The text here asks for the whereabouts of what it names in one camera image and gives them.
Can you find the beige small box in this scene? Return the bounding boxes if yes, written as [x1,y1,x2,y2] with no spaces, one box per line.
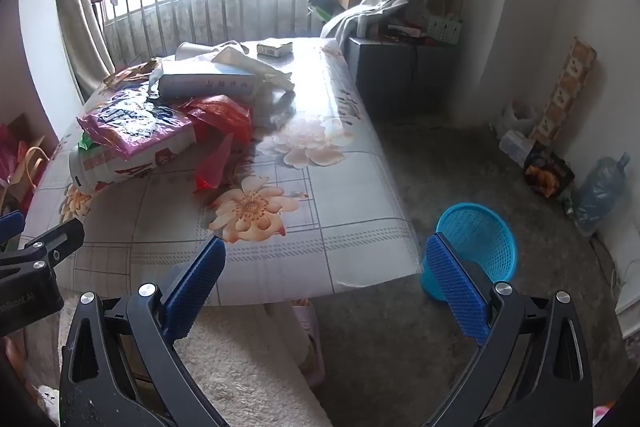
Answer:
[256,39,294,58]

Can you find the red plastic bag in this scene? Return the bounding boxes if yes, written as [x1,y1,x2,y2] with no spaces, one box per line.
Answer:
[180,94,253,192]

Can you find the beige left curtain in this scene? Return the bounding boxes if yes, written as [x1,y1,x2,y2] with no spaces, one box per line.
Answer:
[54,0,116,102]

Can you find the dark grey cabinet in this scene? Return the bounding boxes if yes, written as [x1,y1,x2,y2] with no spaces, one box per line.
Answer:
[346,34,481,125]

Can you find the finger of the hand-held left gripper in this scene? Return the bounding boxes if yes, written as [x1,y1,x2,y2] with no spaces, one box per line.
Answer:
[0,211,27,249]
[0,218,86,281]

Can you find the floral tablecloth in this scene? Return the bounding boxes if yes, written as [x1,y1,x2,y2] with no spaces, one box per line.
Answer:
[20,38,423,308]

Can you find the large clear water bottle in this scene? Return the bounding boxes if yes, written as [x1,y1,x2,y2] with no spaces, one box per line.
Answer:
[570,152,632,237]

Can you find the dark red clutter pile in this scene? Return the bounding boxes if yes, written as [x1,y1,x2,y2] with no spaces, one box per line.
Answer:
[377,19,431,45]

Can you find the red shopping bag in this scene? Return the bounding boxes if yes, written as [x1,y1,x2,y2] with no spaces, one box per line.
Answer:
[0,122,51,215]

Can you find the blue mesh basket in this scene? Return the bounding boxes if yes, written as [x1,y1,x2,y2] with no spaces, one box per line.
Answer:
[420,203,518,305]

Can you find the dark snack bag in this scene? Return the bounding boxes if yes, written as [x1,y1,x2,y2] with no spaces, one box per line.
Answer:
[523,144,576,198]

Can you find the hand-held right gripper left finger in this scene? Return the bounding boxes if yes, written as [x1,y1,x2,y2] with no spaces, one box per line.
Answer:
[59,234,236,427]

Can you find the white red printed bag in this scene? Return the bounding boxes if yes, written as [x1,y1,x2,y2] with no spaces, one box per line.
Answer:
[69,142,197,196]

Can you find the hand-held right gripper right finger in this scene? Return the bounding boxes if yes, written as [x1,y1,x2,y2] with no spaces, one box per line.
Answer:
[425,232,593,427]

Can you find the white crumpled plastic bag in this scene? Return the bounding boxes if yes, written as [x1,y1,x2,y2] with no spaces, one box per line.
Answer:
[497,99,538,160]

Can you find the pink snack bag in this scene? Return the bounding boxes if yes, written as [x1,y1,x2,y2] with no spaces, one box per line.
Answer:
[76,88,197,164]

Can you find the tall patterned box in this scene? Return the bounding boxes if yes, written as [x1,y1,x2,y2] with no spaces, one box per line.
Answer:
[529,37,598,148]

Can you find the white blue carton box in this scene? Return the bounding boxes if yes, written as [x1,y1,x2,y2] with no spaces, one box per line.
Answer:
[159,61,261,100]

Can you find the orange snack packet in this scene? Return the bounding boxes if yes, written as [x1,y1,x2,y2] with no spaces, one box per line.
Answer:
[103,61,162,88]

